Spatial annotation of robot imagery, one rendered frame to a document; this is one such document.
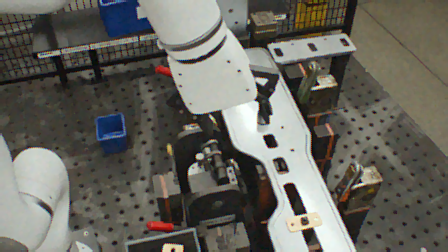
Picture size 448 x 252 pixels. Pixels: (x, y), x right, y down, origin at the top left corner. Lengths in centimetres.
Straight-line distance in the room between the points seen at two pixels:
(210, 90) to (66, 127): 122
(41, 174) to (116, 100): 90
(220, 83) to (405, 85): 257
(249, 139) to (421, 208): 65
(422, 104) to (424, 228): 155
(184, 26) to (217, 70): 9
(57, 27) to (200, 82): 115
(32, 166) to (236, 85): 53
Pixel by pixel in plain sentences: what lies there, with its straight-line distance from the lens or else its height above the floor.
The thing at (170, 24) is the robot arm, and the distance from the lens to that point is 55.
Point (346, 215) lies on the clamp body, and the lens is 128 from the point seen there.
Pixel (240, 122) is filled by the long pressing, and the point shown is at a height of 100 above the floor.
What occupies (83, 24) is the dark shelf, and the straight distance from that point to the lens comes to 170.
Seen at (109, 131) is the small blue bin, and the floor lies 72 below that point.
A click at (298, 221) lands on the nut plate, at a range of 113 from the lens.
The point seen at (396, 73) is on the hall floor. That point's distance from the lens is 320.
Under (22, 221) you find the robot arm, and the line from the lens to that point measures 94.
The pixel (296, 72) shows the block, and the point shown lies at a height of 98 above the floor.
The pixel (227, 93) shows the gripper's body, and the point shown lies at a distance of 63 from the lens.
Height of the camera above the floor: 196
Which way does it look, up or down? 48 degrees down
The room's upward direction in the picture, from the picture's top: straight up
